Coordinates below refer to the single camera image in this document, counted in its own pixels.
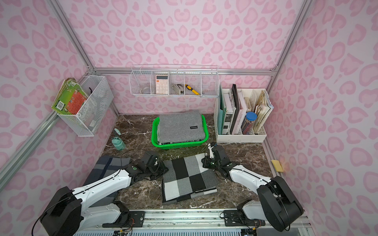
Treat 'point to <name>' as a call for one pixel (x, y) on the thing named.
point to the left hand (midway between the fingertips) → (169, 166)
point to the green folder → (222, 112)
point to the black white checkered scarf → (185, 178)
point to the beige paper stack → (264, 107)
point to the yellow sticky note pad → (277, 166)
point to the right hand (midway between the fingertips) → (201, 159)
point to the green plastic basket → (194, 145)
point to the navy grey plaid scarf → (102, 166)
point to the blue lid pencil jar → (248, 125)
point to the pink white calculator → (162, 84)
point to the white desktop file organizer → (251, 95)
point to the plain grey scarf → (179, 126)
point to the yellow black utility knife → (191, 89)
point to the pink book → (243, 108)
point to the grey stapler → (178, 88)
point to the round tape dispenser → (145, 90)
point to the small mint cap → (117, 131)
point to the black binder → (238, 109)
